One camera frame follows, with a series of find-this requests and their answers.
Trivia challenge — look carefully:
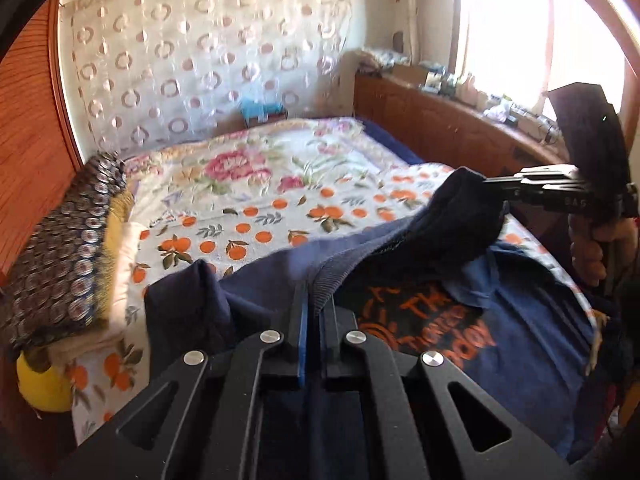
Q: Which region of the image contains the wooden slatted wardrobe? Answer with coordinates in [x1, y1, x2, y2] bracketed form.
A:
[0, 0, 83, 281]

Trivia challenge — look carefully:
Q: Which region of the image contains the cardboard box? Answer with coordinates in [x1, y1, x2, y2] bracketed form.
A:
[392, 62, 428, 86]

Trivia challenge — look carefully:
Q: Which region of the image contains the person's right hand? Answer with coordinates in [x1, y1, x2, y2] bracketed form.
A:
[569, 216, 640, 289]

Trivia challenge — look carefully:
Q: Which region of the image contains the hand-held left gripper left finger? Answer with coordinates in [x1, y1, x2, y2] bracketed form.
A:
[115, 282, 310, 461]

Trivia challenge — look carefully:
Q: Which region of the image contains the window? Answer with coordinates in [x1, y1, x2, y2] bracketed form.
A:
[450, 0, 640, 126]

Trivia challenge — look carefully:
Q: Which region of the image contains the circle print sheer curtain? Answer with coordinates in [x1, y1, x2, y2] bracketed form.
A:
[60, 0, 361, 156]

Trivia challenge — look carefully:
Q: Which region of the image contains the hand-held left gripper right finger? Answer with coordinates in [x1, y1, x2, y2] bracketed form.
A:
[321, 304, 512, 461]

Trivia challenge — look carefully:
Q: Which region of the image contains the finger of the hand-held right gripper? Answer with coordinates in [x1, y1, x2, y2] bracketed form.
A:
[482, 170, 526, 203]

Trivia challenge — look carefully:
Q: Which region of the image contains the navy printed t-shirt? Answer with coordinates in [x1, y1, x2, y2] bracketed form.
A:
[145, 167, 601, 461]

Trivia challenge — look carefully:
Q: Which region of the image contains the cream window curtain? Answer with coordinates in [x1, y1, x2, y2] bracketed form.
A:
[380, 0, 421, 56]

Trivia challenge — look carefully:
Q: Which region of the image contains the beige folded cloth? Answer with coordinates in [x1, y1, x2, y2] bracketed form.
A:
[50, 222, 151, 363]

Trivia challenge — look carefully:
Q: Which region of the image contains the floral blanket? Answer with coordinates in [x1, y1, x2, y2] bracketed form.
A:
[122, 117, 416, 233]

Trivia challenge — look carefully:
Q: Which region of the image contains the navy bed cover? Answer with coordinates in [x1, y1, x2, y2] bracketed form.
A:
[360, 120, 426, 166]

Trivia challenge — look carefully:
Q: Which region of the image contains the orange fruit print sheet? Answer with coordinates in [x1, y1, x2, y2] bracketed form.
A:
[70, 162, 601, 441]

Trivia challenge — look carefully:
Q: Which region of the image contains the yellow plush toy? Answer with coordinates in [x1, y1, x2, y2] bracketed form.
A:
[15, 350, 73, 413]

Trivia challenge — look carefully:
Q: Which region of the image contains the blue box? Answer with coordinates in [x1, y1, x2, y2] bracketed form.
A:
[240, 97, 288, 126]

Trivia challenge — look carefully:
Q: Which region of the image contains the dark patterned folded cloth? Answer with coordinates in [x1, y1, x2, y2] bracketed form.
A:
[0, 152, 128, 356]

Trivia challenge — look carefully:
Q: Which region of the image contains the wooden side cabinet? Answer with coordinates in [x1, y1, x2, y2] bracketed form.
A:
[354, 75, 571, 171]

